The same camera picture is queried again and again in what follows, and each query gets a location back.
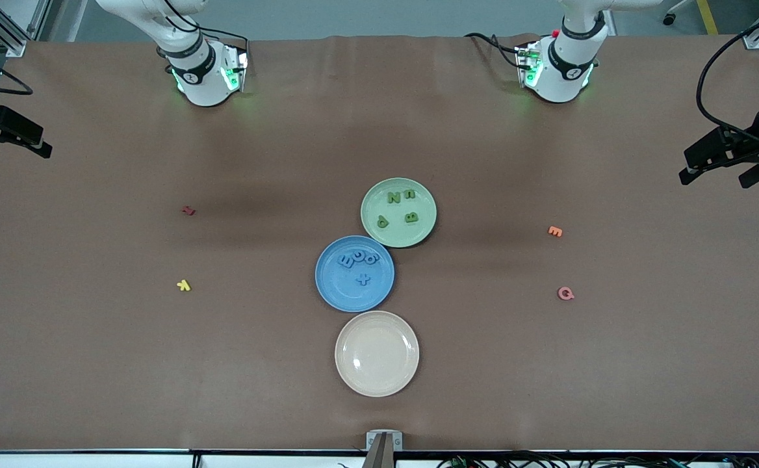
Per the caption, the black office chair caster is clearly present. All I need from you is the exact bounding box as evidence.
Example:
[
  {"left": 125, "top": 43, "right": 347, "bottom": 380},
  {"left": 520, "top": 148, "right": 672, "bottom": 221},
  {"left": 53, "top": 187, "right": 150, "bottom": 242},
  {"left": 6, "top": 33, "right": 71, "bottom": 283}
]
[{"left": 662, "top": 0, "right": 699, "bottom": 27}]

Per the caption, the brown table cover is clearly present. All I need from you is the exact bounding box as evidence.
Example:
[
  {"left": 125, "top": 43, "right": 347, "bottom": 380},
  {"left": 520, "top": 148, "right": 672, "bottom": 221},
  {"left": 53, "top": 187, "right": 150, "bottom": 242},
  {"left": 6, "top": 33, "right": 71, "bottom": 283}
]
[{"left": 0, "top": 34, "right": 759, "bottom": 454}]

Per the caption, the green round plate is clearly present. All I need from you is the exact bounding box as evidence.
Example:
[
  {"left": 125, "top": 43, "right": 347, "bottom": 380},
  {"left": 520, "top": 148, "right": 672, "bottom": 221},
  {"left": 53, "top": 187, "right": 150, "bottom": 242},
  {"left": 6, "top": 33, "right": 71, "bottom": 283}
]
[{"left": 360, "top": 177, "right": 438, "bottom": 250}]

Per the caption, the blue round plate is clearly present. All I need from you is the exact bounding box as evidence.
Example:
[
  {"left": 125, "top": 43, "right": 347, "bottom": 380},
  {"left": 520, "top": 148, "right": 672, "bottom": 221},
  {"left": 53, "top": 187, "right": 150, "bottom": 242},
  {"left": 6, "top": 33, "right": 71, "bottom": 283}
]
[{"left": 315, "top": 235, "right": 396, "bottom": 313}]

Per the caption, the beige round plate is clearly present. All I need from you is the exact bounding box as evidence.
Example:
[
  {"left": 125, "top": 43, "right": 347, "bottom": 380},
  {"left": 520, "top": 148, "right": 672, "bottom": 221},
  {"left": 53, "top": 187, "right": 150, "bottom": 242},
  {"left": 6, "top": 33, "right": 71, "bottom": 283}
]
[{"left": 334, "top": 310, "right": 420, "bottom": 398}]

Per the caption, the black right arm base cable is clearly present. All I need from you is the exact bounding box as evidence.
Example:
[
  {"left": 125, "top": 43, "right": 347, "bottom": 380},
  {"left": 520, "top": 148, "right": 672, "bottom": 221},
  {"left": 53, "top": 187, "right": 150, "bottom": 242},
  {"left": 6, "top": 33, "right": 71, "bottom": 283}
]
[{"left": 159, "top": 0, "right": 250, "bottom": 72}]

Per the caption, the black arm base cable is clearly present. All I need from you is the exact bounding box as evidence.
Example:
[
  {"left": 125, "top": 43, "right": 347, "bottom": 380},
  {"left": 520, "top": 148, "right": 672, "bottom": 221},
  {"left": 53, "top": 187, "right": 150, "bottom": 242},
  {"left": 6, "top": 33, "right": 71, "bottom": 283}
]
[
  {"left": 159, "top": 0, "right": 250, "bottom": 72},
  {"left": 464, "top": 31, "right": 530, "bottom": 71}
]

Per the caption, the black left arm base cable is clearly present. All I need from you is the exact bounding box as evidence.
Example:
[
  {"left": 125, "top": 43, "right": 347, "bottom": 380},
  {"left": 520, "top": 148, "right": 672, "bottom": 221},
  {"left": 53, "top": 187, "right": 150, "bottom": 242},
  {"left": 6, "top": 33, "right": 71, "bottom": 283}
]
[{"left": 464, "top": 31, "right": 530, "bottom": 71}]

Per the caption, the white table edge rail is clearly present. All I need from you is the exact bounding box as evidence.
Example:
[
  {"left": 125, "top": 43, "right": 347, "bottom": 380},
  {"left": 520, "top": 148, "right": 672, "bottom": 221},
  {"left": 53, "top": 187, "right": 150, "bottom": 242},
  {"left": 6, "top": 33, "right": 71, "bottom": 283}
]
[{"left": 0, "top": 453, "right": 759, "bottom": 468}]

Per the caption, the grey metal mounting bracket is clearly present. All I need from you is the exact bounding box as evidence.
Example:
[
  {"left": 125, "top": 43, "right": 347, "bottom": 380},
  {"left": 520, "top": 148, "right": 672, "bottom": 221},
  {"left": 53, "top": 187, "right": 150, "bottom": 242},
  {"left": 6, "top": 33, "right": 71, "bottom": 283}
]
[{"left": 366, "top": 430, "right": 404, "bottom": 451}]

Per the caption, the camera mounting post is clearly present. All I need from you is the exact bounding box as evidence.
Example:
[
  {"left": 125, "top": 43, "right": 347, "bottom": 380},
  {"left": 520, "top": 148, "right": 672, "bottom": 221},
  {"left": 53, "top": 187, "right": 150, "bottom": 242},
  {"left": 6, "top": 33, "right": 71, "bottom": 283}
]
[{"left": 361, "top": 434, "right": 396, "bottom": 468}]

